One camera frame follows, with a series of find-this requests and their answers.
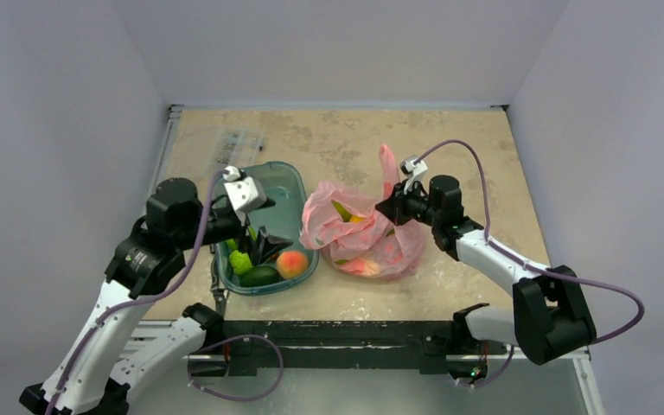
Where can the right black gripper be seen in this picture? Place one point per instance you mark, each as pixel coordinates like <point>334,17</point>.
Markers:
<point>397,203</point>

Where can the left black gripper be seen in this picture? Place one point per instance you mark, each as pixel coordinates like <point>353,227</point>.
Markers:
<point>262,245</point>

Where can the yellow fake mango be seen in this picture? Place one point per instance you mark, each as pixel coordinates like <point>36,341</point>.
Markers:
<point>356,219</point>

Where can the green fake pear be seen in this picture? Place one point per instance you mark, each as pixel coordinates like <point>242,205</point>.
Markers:
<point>345,215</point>

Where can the pink plastic bag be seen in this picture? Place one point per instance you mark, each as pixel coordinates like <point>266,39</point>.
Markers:
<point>375,248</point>

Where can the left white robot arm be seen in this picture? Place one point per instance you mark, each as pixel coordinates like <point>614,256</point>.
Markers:
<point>153,261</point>

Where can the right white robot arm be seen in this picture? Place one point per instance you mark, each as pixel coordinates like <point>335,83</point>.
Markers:
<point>549,317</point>

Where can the pink fake peach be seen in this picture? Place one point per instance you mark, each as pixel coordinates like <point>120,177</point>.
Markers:
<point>292,264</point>

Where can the dark green fake avocado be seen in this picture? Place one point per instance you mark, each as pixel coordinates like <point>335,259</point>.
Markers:
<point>258,276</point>

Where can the teal plastic fruit tray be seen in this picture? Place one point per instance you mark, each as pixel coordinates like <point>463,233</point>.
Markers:
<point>283,184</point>

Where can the clear plastic packet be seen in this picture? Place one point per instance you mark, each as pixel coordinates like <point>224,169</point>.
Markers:
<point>236,146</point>

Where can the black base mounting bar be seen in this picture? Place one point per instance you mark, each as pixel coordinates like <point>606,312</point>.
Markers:
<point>428,347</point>

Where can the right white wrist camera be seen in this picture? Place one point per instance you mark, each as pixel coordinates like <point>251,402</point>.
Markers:
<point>414,168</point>

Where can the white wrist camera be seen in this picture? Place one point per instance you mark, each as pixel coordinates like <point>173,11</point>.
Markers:
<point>244,193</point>
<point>414,168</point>

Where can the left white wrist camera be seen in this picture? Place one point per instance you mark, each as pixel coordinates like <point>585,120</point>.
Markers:
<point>244,193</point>

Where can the aluminium frame rail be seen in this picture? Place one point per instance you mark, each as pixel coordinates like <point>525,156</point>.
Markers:
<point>160,149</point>

